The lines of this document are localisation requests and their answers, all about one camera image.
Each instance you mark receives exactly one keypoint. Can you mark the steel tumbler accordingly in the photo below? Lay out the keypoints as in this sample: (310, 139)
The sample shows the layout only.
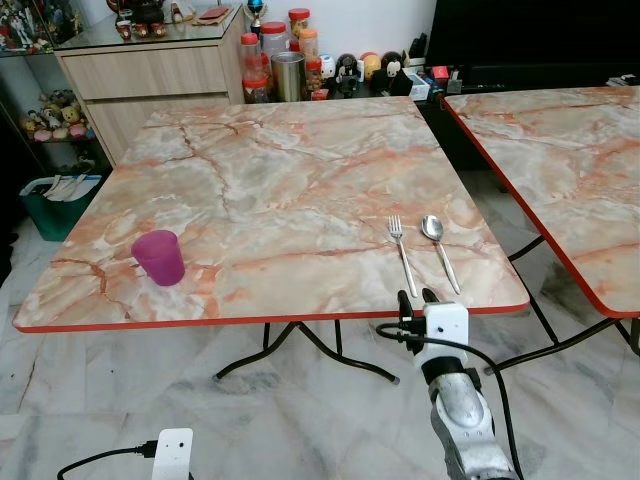
(288, 78)

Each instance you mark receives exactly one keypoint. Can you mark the flat red case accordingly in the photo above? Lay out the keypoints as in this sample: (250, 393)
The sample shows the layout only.
(213, 14)

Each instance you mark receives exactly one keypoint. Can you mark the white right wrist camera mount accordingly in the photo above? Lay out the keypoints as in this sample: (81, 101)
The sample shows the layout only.
(446, 325)

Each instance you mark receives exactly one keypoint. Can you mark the black mouse figurine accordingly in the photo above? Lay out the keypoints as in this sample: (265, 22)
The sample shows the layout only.
(392, 76)

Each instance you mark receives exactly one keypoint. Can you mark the purple plastic cup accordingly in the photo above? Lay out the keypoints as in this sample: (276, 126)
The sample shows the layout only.
(160, 260)

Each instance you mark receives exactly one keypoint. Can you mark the steel spoon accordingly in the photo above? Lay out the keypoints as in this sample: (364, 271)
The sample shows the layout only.
(432, 228)

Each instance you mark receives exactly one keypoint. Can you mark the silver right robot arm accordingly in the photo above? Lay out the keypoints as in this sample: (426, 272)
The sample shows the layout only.
(465, 415)

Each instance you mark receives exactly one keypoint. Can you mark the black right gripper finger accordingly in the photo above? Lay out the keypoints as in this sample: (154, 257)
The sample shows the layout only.
(428, 298)
(405, 303)

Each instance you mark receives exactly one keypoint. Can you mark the small trophy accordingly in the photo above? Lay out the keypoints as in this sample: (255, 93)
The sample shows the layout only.
(257, 12)

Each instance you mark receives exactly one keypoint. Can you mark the black and white figurine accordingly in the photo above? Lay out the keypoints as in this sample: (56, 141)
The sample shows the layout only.
(347, 73)

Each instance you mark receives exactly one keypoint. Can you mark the black metal table leg frame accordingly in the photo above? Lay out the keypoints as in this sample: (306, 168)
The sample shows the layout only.
(345, 360)
(560, 340)

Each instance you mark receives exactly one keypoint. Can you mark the yellow round figurine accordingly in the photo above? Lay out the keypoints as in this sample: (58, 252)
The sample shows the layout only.
(370, 65)

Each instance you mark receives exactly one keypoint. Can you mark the black flat television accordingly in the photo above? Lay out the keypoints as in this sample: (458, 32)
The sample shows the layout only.
(535, 35)

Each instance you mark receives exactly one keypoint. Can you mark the small white figurine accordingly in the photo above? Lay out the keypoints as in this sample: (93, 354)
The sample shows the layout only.
(327, 65)

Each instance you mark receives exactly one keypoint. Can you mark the steel fork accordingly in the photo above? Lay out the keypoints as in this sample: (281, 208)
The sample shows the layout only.
(403, 258)

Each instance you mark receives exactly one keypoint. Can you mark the small white box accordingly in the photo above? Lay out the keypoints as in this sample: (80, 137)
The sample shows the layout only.
(420, 89)

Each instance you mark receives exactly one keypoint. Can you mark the light wooden drawer cabinet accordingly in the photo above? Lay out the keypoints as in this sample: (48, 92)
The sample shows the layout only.
(150, 75)

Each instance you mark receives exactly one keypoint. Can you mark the glass shelf with plush toys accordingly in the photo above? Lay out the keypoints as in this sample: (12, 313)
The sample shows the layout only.
(55, 115)

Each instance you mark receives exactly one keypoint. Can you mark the green plastic bin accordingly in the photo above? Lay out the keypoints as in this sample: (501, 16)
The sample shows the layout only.
(60, 210)

